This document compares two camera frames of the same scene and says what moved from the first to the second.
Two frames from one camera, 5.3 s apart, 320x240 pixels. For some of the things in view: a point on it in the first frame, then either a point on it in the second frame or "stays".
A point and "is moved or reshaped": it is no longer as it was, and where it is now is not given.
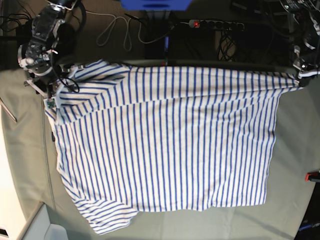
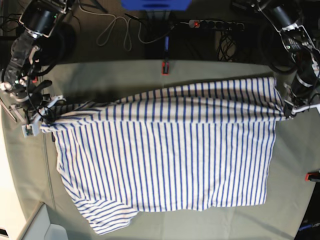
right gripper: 305,69 to 293,105
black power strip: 202,23 stays
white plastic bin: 40,228 stays
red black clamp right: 312,176 stays
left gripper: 49,80 to 40,107
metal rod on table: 8,110 stays
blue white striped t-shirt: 160,139 is moved or reshaped
